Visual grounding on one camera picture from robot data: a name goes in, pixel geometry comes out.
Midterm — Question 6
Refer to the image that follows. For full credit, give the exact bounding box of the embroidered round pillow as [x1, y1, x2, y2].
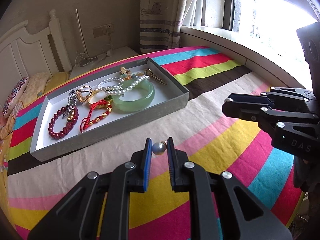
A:
[2, 77, 29, 118]

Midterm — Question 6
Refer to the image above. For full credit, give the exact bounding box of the striped colourful bed cloth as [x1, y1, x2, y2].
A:
[2, 47, 303, 239]

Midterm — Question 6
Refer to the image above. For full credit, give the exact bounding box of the green jade bangle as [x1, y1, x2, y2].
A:
[112, 80, 155, 113]

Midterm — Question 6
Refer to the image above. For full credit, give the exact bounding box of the gold silver ring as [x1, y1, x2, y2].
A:
[75, 85, 93, 104]

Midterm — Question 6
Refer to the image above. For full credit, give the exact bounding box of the white pearl bracelet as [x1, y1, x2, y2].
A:
[97, 75, 151, 97]

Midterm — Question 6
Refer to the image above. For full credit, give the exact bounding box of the striped printed curtain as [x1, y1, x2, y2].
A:
[139, 0, 204, 54]

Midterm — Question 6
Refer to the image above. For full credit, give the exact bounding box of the pearl earring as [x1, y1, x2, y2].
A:
[151, 141, 167, 155]

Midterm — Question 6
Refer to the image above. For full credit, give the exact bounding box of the white bed headboard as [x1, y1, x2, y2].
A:
[1, 9, 72, 107]

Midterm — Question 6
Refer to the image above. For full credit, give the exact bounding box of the white standing lamp pole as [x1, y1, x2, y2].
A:
[75, 9, 98, 67]

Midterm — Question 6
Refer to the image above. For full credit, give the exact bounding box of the window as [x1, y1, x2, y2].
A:
[179, 0, 320, 91]

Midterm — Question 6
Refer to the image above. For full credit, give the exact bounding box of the gold bangle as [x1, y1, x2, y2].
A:
[87, 89, 113, 107]

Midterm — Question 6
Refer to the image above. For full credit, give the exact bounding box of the red cord gold bracelet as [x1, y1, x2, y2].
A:
[79, 99, 113, 133]

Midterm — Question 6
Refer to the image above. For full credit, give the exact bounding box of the white nightstand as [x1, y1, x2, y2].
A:
[69, 47, 138, 79]

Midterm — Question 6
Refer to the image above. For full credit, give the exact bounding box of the wall power socket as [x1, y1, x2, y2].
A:
[92, 23, 114, 37]

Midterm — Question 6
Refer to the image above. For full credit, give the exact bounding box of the yellow floral pillow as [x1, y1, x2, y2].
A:
[1, 73, 50, 140]

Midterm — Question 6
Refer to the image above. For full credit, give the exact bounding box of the grey shallow jewelry box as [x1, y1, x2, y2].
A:
[30, 58, 189, 162]

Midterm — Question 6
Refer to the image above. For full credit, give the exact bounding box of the dark red bead bracelet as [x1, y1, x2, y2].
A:
[48, 105, 79, 141]

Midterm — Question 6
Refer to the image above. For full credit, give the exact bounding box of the enamel flower brooch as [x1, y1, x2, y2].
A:
[144, 68, 167, 86]

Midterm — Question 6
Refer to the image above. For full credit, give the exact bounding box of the multicolour stone bead bracelet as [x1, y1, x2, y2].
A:
[119, 66, 146, 81]

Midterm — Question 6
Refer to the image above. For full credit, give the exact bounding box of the white charger cable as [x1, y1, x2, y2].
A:
[74, 32, 114, 68]

